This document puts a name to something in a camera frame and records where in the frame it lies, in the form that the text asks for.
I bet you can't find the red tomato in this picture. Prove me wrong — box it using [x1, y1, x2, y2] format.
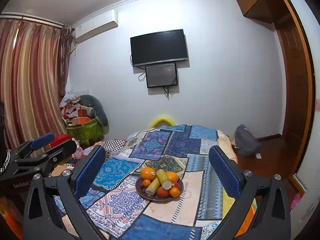
[171, 182, 180, 190]
[156, 186, 170, 198]

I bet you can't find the large orange with sticker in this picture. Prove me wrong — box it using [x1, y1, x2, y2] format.
[140, 167, 156, 181]

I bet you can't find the small tangerine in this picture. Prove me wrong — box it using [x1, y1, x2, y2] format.
[142, 179, 151, 187]

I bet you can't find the medium orange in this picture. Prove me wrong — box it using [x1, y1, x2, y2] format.
[166, 171, 179, 183]

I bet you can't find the yellow banana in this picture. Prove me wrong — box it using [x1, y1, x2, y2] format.
[156, 169, 172, 190]
[145, 178, 161, 196]

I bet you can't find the red and black box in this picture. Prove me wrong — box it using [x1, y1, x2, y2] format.
[49, 134, 72, 148]

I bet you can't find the pink plush toy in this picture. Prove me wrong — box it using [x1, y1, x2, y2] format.
[72, 138, 83, 162]

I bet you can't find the blue patchwork tablecloth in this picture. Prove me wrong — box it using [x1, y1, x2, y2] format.
[53, 123, 238, 240]

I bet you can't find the grey-green plush cushion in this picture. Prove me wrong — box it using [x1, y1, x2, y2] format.
[80, 95, 110, 134]

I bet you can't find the dark grey bag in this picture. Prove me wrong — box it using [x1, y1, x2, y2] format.
[234, 125, 260, 158]

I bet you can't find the striped brown curtain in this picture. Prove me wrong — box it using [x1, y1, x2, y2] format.
[1, 19, 71, 149]

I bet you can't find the small orange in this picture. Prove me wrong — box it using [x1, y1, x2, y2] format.
[169, 187, 181, 198]

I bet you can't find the dark purple plate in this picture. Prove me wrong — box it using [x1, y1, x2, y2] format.
[135, 178, 184, 202]

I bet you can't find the yellow chair back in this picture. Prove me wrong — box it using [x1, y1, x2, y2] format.
[150, 116, 176, 128]

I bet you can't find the white air conditioner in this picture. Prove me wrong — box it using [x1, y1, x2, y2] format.
[75, 10, 118, 43]

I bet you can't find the brown wooden door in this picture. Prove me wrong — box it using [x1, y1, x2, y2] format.
[274, 0, 315, 176]

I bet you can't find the small wall monitor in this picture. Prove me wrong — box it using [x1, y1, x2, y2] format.
[145, 63, 178, 88]

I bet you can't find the black wall television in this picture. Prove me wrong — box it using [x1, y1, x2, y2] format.
[130, 29, 188, 67]

